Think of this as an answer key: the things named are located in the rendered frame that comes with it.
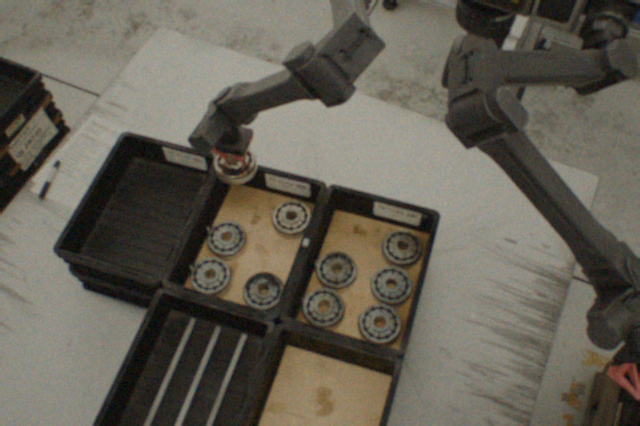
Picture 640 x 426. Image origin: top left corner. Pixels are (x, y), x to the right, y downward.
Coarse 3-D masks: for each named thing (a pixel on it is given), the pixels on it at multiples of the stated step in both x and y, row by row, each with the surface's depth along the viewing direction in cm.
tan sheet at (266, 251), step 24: (240, 192) 178; (264, 192) 178; (240, 216) 174; (264, 216) 174; (264, 240) 170; (288, 240) 170; (240, 264) 166; (264, 264) 166; (288, 264) 166; (192, 288) 163; (240, 288) 163
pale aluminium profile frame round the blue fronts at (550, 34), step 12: (384, 0) 338; (396, 0) 338; (432, 0) 322; (444, 0) 319; (456, 0) 319; (636, 24) 286; (540, 36) 309; (552, 36) 307; (564, 36) 305; (576, 36) 305; (636, 36) 287
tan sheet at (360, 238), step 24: (336, 216) 173; (360, 216) 173; (336, 240) 170; (360, 240) 169; (360, 264) 166; (384, 264) 166; (312, 288) 162; (360, 288) 162; (360, 312) 159; (408, 312) 159
